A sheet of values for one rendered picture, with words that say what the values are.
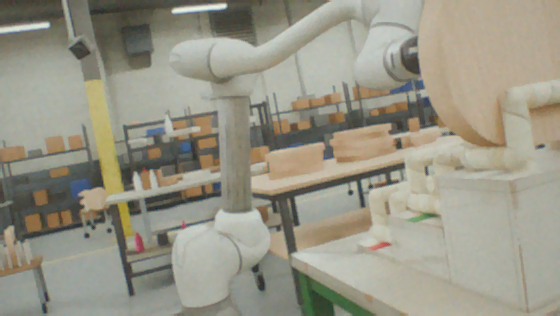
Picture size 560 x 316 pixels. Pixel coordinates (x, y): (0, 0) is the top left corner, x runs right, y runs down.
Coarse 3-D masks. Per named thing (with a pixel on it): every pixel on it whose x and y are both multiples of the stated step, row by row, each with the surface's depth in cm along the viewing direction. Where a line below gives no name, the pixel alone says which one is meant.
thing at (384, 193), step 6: (432, 174) 99; (426, 180) 97; (432, 180) 97; (390, 186) 95; (396, 186) 95; (402, 186) 95; (408, 186) 95; (372, 192) 94; (378, 192) 93; (384, 192) 94; (390, 192) 94; (372, 198) 93; (384, 198) 94
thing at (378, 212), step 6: (378, 198) 93; (372, 204) 94; (378, 204) 93; (384, 204) 94; (372, 210) 94; (378, 210) 93; (384, 210) 94; (372, 216) 94; (378, 216) 93; (384, 216) 94; (378, 222) 93; (384, 222) 93; (378, 240) 94
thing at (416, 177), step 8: (408, 168) 78; (416, 168) 77; (408, 176) 79; (416, 176) 78; (424, 176) 78; (408, 184) 79; (416, 184) 78; (424, 184) 78; (416, 192) 78; (424, 192) 78
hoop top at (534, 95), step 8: (552, 80) 57; (512, 88) 55; (520, 88) 55; (528, 88) 55; (536, 88) 55; (544, 88) 55; (552, 88) 56; (504, 96) 55; (512, 96) 54; (520, 96) 54; (528, 96) 54; (536, 96) 55; (544, 96) 55; (552, 96) 56; (528, 104) 55; (536, 104) 55; (544, 104) 56
